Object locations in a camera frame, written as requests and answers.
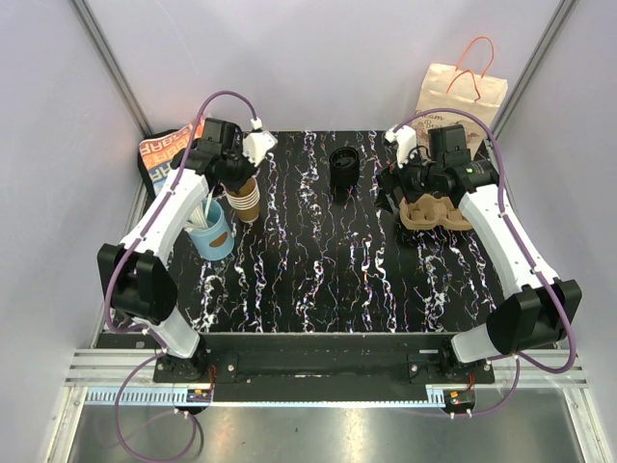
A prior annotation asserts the aluminium frame rail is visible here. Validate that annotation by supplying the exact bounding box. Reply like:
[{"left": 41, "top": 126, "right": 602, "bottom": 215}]
[{"left": 46, "top": 350, "right": 611, "bottom": 462}]

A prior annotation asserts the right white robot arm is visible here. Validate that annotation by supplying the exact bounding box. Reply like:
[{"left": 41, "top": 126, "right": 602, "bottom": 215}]
[{"left": 376, "top": 124, "right": 582, "bottom": 383}]

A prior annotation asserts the colourful rabbit print cloth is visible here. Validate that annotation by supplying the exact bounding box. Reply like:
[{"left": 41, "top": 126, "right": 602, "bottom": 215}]
[{"left": 137, "top": 123, "right": 193, "bottom": 200}]

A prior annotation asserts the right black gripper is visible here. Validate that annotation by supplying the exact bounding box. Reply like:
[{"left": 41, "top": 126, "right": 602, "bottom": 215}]
[{"left": 373, "top": 143, "right": 443, "bottom": 215}]

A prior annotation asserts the stack of black cup lids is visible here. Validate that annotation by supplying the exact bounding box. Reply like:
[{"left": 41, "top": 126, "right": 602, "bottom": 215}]
[{"left": 329, "top": 147, "right": 360, "bottom": 188}]

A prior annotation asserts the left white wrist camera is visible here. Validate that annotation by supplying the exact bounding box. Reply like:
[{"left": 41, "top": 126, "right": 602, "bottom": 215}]
[{"left": 242, "top": 130, "right": 278, "bottom": 167}]

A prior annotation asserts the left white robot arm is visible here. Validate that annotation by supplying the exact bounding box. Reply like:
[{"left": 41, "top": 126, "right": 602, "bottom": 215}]
[{"left": 97, "top": 118, "right": 277, "bottom": 382}]

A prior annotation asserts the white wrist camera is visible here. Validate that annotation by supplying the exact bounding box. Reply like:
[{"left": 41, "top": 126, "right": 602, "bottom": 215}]
[
  {"left": 385, "top": 125, "right": 417, "bottom": 169},
  {"left": 242, "top": 130, "right": 278, "bottom": 167}
]

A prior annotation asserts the stack of paper coffee cups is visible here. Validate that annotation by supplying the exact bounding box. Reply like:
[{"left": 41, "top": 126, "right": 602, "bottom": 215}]
[{"left": 225, "top": 177, "right": 260, "bottom": 224}]

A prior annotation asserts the stack of brown cup carriers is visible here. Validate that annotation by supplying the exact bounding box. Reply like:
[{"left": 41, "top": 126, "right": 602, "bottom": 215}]
[{"left": 399, "top": 194, "right": 472, "bottom": 232}]

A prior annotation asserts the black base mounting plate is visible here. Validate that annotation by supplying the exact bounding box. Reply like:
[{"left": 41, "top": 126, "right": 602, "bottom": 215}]
[{"left": 153, "top": 333, "right": 496, "bottom": 405}]

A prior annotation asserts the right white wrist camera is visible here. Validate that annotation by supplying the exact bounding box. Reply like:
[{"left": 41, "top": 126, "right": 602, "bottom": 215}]
[{"left": 385, "top": 125, "right": 417, "bottom": 169}]

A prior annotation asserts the light blue straw holder cup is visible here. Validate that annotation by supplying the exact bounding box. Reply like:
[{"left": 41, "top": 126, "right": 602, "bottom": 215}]
[{"left": 186, "top": 201, "right": 234, "bottom": 261}]

